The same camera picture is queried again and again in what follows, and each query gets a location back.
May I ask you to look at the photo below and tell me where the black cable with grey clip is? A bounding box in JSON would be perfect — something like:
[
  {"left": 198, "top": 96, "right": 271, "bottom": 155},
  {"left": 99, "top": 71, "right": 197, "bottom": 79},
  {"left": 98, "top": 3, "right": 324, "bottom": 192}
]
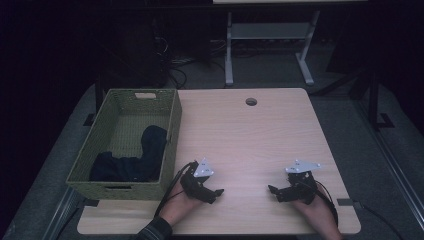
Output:
[{"left": 336, "top": 198, "right": 405, "bottom": 240}]

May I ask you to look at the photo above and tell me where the short metal floor rail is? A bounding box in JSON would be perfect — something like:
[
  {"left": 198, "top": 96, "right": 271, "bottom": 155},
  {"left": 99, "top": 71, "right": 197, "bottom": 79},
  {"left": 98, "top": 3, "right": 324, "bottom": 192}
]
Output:
[{"left": 42, "top": 186, "right": 85, "bottom": 240}]

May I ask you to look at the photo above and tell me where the person's right hand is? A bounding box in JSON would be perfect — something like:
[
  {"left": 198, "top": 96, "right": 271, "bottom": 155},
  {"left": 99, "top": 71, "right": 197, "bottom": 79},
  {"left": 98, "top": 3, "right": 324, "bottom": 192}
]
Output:
[{"left": 293, "top": 185, "right": 340, "bottom": 232}]

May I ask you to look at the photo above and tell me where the tangle of floor cables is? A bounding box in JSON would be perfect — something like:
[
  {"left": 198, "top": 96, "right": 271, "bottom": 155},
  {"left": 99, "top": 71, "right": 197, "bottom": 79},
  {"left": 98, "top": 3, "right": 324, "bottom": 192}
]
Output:
[{"left": 152, "top": 35, "right": 228, "bottom": 90}]

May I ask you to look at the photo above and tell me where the long metal floor rail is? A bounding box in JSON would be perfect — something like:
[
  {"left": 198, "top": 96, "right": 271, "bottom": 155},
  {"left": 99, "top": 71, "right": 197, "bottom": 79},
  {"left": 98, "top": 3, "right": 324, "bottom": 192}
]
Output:
[{"left": 352, "top": 99, "right": 424, "bottom": 232}]

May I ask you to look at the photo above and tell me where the person's left hand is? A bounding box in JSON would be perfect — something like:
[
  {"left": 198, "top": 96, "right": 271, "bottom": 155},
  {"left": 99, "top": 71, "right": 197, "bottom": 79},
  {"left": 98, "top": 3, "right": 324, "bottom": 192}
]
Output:
[{"left": 159, "top": 181, "right": 205, "bottom": 228}]

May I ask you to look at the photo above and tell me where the dark blue sock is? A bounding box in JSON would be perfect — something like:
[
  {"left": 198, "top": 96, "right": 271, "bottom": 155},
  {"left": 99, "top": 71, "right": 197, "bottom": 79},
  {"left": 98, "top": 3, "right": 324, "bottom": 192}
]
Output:
[{"left": 89, "top": 124, "right": 168, "bottom": 183}]

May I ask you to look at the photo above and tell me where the black metal stand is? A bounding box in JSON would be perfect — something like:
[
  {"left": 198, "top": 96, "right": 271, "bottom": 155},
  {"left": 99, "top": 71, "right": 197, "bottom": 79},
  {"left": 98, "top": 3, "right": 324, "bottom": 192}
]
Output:
[{"left": 365, "top": 71, "right": 396, "bottom": 132}]

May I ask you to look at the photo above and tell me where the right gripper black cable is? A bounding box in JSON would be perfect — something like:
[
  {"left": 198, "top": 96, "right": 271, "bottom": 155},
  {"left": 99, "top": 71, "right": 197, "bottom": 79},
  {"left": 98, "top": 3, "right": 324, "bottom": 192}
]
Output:
[{"left": 314, "top": 179, "right": 340, "bottom": 228}]

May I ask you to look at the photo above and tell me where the white metal stand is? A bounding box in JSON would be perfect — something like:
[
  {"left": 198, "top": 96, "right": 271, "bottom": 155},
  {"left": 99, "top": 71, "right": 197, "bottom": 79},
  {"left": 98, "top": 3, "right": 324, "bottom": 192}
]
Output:
[{"left": 224, "top": 9, "right": 322, "bottom": 88}]

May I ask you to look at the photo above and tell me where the green woven basket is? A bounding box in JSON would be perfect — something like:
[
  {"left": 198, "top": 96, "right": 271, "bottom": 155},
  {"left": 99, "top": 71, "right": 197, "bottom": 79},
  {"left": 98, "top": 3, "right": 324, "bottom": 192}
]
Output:
[{"left": 65, "top": 88, "right": 183, "bottom": 202}]

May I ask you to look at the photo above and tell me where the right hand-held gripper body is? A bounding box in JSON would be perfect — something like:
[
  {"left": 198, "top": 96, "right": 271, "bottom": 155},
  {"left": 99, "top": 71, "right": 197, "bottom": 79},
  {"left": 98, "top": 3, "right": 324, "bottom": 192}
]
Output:
[{"left": 283, "top": 159, "right": 322, "bottom": 206}]

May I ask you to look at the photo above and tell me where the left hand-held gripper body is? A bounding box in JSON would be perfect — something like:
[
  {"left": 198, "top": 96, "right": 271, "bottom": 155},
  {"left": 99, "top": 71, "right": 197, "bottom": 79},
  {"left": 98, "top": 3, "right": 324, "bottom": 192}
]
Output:
[{"left": 180, "top": 157, "right": 218, "bottom": 205}]

